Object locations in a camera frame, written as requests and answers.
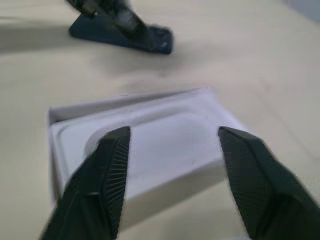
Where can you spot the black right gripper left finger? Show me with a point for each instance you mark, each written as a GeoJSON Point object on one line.
{"type": "Point", "coordinates": [85, 200]}

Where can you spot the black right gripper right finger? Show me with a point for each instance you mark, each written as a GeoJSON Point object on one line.
{"type": "Point", "coordinates": [270, 200]}

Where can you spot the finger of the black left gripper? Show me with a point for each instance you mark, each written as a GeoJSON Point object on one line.
{"type": "Point", "coordinates": [131, 15]}
{"type": "Point", "coordinates": [82, 6]}

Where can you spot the dark blue smartphone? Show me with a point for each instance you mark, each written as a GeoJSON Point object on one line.
{"type": "Point", "coordinates": [100, 33]}

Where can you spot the white phone box base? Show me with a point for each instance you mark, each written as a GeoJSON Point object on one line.
{"type": "Point", "coordinates": [170, 140]}

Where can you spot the beige paper table cover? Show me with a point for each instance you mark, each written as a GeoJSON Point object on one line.
{"type": "Point", "coordinates": [275, 75]}

